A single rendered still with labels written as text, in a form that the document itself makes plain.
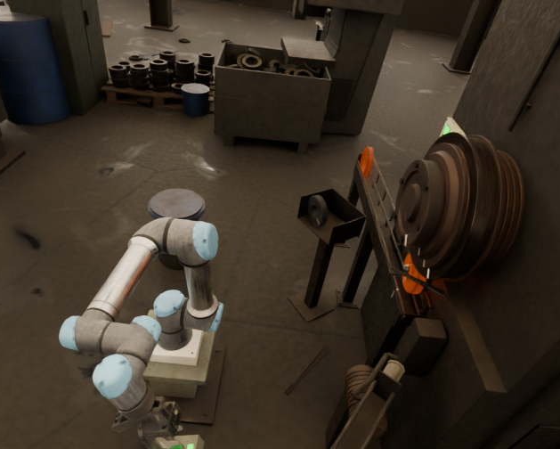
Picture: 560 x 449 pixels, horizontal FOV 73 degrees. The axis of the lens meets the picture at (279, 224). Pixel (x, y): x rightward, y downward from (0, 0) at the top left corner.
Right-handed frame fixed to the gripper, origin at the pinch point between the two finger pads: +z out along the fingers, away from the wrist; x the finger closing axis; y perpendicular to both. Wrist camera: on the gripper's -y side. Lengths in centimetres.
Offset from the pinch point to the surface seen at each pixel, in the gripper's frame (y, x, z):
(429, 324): 77, 38, 13
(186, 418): -27, 34, 59
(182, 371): -19, 40, 32
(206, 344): -12, 54, 34
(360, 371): 52, 35, 33
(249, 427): -1, 34, 70
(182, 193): -39, 145, 11
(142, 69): -134, 367, -17
